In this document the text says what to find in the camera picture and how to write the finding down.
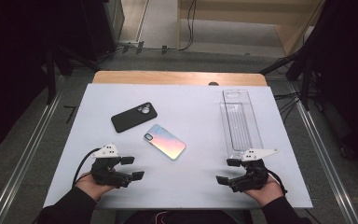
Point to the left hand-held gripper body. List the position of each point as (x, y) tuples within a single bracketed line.
[(105, 174)]

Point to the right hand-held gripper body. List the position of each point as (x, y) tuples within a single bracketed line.
[(253, 177)]

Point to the clear plastic rack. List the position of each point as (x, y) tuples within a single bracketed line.
[(239, 124)]

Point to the black phone case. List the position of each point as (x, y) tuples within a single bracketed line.
[(130, 119)]

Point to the iridescent phone case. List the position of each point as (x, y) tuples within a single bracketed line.
[(166, 141)]

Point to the person's left hand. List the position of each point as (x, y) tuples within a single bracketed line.
[(90, 188)]

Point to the person's right hand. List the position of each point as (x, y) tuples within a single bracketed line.
[(267, 194)]

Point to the white board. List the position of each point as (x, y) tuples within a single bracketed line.
[(183, 102)]

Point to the wooden table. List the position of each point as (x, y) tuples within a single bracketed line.
[(167, 77)]

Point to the black metal stand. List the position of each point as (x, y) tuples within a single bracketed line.
[(50, 77), (306, 84)]

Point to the dark cabinet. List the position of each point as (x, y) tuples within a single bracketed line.
[(105, 25)]

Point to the black curtain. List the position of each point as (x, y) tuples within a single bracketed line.
[(348, 77), (6, 62)]

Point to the light wooden shelf unit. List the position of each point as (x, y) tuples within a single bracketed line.
[(292, 34)]

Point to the metal floor rail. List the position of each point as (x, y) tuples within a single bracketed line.
[(326, 161), (24, 161)]

